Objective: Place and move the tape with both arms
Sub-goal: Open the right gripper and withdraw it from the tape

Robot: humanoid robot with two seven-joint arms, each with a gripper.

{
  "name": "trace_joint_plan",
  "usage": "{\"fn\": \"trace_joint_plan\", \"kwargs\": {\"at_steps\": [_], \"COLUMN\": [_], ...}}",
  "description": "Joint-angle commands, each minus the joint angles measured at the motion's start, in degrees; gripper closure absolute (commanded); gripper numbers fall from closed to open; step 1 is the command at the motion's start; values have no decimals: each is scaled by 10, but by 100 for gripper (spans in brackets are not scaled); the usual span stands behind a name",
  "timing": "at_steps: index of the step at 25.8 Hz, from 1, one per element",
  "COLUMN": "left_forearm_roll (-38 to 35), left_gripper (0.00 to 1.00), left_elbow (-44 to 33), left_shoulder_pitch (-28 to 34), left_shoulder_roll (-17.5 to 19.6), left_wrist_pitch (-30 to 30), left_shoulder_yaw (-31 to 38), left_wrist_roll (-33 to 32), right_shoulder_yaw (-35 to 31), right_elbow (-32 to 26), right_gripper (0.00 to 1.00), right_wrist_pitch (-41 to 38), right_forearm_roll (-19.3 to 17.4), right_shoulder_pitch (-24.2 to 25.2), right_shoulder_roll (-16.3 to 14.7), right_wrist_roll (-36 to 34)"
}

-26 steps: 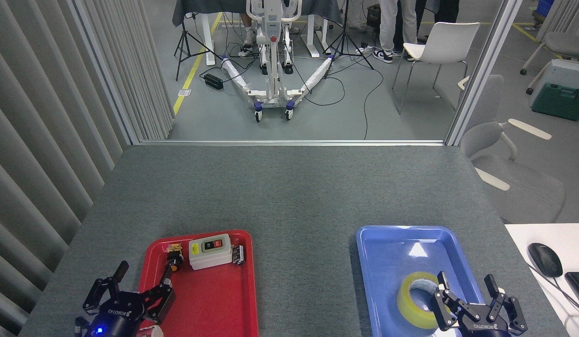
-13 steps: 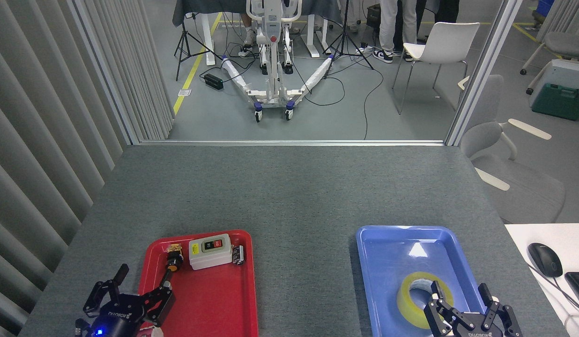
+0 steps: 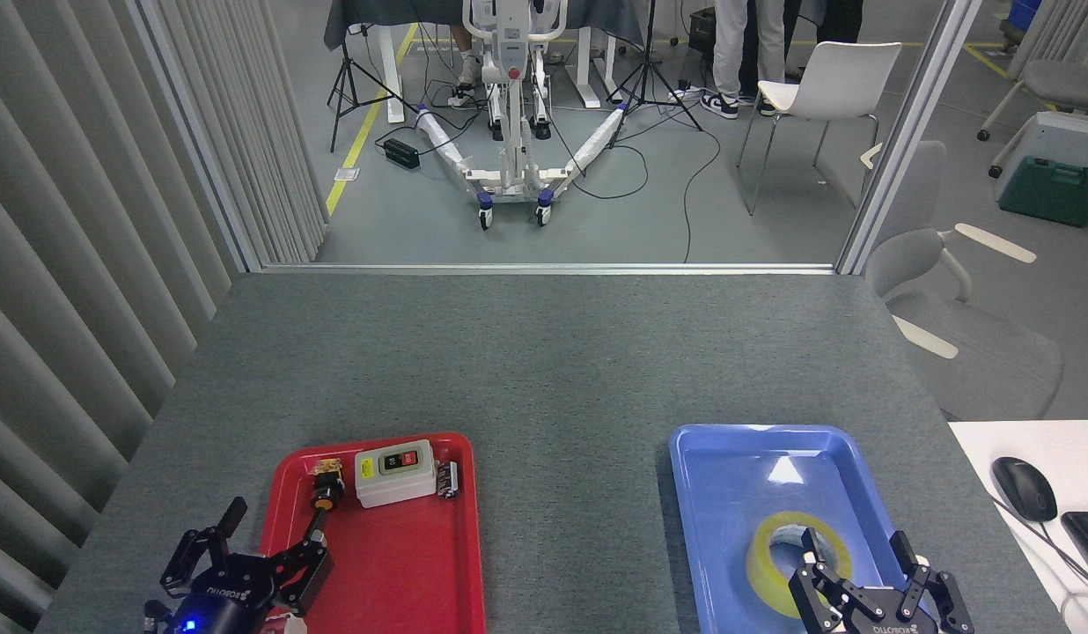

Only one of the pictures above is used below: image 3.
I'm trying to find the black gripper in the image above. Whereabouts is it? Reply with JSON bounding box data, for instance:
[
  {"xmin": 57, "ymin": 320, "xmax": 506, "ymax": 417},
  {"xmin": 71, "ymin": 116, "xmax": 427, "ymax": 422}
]
[
  {"xmin": 789, "ymin": 527, "xmax": 974, "ymax": 634},
  {"xmin": 146, "ymin": 497, "xmax": 334, "ymax": 634}
]

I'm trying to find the yellow tape roll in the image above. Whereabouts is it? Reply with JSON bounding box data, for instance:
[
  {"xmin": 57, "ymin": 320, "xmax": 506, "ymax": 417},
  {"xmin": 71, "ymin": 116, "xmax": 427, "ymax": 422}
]
[{"xmin": 745, "ymin": 511, "xmax": 853, "ymax": 619}]

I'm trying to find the yellow push button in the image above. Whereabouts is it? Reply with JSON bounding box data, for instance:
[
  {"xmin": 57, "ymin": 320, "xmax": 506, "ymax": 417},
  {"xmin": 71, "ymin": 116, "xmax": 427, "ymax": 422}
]
[{"xmin": 309, "ymin": 456, "xmax": 346, "ymax": 512}]

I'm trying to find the red plastic tray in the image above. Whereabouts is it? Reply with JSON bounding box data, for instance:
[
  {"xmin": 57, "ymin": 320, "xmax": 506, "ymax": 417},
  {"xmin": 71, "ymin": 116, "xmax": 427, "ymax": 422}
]
[{"xmin": 258, "ymin": 431, "xmax": 488, "ymax": 634}]

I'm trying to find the black computer mouse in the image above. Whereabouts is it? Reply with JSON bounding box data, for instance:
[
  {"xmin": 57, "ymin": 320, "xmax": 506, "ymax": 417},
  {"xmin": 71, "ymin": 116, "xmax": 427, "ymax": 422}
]
[{"xmin": 991, "ymin": 456, "xmax": 1058, "ymax": 523}]

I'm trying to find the blue plastic tray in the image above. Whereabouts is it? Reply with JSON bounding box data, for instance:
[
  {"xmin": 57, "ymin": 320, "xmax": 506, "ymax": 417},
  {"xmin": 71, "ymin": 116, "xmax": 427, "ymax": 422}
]
[{"xmin": 667, "ymin": 424, "xmax": 941, "ymax": 634}]

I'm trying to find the white desk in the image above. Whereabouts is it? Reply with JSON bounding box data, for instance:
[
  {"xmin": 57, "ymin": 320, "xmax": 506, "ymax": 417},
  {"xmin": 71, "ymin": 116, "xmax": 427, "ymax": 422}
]
[{"xmin": 949, "ymin": 420, "xmax": 1088, "ymax": 634}]

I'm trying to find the grey armchair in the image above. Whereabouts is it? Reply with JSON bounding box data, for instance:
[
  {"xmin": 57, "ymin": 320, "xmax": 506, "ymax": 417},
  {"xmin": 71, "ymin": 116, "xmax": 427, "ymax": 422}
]
[{"xmin": 861, "ymin": 139, "xmax": 1064, "ymax": 422}]

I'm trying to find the green box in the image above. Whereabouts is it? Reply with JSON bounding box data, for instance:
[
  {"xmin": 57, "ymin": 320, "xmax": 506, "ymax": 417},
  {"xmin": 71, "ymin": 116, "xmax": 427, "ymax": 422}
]
[{"xmin": 999, "ymin": 157, "xmax": 1088, "ymax": 228}]

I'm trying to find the grey white machine box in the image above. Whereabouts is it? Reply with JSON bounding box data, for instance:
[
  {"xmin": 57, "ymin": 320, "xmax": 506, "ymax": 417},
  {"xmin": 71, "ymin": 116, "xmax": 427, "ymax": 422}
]
[{"xmin": 993, "ymin": 111, "xmax": 1088, "ymax": 177}]

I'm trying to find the black tripod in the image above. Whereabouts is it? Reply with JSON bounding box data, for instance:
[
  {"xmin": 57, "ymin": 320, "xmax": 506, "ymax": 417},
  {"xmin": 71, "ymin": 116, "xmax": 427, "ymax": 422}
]
[
  {"xmin": 327, "ymin": 22, "xmax": 417, "ymax": 153},
  {"xmin": 607, "ymin": 0, "xmax": 703, "ymax": 149}
]

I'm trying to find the desk with grey cloth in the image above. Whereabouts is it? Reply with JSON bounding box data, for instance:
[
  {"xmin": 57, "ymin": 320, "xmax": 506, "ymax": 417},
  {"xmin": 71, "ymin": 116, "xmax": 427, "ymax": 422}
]
[{"xmin": 324, "ymin": 0, "xmax": 646, "ymax": 124}]

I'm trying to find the white chair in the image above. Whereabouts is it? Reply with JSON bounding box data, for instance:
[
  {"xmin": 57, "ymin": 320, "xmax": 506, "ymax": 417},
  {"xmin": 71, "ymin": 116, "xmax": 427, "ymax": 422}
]
[{"xmin": 738, "ymin": 41, "xmax": 903, "ymax": 217}]

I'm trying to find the white stand on wheels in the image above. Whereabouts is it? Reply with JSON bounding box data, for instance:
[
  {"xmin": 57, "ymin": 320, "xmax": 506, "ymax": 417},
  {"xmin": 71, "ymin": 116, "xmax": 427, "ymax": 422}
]
[{"xmin": 415, "ymin": 0, "xmax": 629, "ymax": 232}]

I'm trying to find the person behind stand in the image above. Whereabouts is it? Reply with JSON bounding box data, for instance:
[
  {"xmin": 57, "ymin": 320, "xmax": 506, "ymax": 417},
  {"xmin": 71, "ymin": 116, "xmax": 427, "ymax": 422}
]
[{"xmin": 447, "ymin": 25, "xmax": 485, "ymax": 108}]

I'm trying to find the grey office chair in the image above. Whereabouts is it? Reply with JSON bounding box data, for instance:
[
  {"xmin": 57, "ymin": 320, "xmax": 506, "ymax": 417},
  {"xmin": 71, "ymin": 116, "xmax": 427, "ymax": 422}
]
[{"xmin": 977, "ymin": 53, "xmax": 1088, "ymax": 142}]

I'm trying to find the person in pale trousers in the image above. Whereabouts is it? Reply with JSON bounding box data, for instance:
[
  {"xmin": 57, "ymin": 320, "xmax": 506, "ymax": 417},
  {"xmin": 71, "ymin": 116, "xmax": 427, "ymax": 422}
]
[{"xmin": 701, "ymin": 0, "xmax": 787, "ymax": 120}]

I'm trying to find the grey switch box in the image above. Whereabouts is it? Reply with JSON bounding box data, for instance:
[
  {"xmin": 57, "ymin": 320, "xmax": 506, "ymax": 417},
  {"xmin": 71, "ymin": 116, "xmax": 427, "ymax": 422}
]
[{"xmin": 354, "ymin": 440, "xmax": 437, "ymax": 509}]

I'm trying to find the black mouse cable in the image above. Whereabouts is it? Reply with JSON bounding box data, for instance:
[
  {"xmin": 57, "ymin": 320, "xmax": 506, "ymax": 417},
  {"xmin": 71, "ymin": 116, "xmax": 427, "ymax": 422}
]
[{"xmin": 993, "ymin": 498, "xmax": 1088, "ymax": 593}]

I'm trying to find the silver post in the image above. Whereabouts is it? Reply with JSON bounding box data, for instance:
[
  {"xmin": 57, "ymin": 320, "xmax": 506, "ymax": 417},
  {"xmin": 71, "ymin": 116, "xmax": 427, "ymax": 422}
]
[
  {"xmin": 130, "ymin": 0, "xmax": 268, "ymax": 272},
  {"xmin": 836, "ymin": 0, "xmax": 985, "ymax": 276}
]

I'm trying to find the silver rail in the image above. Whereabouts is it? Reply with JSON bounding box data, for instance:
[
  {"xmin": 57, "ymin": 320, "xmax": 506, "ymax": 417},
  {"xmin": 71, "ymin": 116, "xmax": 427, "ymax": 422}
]
[{"xmin": 262, "ymin": 262, "xmax": 840, "ymax": 276}]

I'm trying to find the black floor cable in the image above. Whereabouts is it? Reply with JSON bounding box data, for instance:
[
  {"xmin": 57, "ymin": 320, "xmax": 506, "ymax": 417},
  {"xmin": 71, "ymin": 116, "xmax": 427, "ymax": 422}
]
[{"xmin": 682, "ymin": 123, "xmax": 723, "ymax": 263}]

